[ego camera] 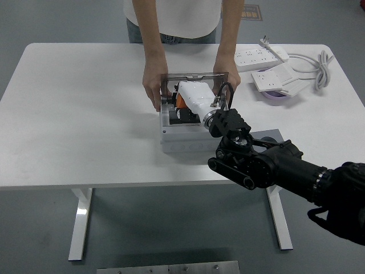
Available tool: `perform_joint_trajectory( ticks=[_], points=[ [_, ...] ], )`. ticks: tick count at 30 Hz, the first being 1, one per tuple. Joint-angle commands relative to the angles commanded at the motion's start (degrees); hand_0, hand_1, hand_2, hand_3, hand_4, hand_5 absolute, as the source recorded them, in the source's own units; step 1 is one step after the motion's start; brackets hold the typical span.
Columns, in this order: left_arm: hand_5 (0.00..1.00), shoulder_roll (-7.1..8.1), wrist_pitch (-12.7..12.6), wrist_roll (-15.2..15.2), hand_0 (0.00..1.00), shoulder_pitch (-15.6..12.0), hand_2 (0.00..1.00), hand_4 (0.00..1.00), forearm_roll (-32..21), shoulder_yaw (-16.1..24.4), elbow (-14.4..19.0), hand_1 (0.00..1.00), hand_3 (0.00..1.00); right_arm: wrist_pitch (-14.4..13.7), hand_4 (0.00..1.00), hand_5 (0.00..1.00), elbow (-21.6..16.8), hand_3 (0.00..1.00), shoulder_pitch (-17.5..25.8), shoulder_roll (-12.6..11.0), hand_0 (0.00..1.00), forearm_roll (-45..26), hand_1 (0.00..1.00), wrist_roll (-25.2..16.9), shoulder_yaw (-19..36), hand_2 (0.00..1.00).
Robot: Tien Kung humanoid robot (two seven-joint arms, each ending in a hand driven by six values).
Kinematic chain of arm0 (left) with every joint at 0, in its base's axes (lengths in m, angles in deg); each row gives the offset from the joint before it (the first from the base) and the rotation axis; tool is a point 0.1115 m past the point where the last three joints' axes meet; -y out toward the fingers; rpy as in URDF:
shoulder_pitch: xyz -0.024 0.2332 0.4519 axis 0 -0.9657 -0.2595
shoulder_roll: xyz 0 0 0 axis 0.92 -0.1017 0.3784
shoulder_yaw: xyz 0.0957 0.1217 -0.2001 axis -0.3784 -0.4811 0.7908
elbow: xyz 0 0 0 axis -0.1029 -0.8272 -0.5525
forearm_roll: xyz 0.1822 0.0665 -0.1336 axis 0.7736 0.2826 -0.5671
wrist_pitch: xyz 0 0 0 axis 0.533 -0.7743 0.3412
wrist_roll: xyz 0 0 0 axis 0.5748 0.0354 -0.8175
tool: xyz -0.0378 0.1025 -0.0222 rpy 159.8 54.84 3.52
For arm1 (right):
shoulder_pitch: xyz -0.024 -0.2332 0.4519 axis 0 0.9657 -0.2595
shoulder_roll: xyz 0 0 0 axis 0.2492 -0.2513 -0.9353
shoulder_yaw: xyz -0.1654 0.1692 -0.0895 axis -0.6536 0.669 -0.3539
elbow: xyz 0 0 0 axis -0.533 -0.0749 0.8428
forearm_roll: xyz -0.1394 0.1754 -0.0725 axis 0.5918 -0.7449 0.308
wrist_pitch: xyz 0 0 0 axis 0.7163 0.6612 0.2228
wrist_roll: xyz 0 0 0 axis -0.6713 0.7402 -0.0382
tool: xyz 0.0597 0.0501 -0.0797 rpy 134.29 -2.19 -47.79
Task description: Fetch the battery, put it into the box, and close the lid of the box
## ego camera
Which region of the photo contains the person's left hand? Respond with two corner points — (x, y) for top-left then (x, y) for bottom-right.
(212, 58), (241, 92)

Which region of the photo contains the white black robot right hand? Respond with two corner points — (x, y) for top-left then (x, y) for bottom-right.
(167, 80), (219, 124)

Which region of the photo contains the person's right hand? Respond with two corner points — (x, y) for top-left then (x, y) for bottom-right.
(141, 61), (173, 112)

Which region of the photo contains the orange cylindrical battery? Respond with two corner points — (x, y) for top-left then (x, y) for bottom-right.
(175, 90), (189, 110)

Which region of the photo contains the transparent hinged box lid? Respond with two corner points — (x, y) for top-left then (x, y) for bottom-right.
(160, 71), (230, 111)

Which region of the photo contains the grey plastic junction box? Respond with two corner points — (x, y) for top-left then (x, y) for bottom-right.
(158, 96), (229, 155)

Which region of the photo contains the grey block battery holder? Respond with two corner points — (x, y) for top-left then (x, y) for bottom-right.
(249, 128), (283, 146)

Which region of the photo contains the long white power strip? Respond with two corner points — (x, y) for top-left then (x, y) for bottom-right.
(234, 47), (289, 72)

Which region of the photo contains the flat white socket panel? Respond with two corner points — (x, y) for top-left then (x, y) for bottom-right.
(250, 65), (299, 94)

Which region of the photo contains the purple round disc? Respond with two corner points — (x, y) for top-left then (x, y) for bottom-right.
(257, 67), (289, 100)

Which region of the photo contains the brown floor sign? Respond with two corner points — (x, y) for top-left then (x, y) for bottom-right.
(241, 3), (263, 21)

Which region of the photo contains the person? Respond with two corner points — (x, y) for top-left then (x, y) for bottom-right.
(123, 0), (223, 45)

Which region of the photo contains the white table leg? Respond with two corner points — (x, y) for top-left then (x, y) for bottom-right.
(67, 187), (94, 262)
(265, 187), (294, 251)

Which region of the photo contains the grey metal plate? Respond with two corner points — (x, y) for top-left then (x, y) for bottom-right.
(96, 260), (240, 274)

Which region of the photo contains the white power cord with plug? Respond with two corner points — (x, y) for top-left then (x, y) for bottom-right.
(258, 34), (335, 92)

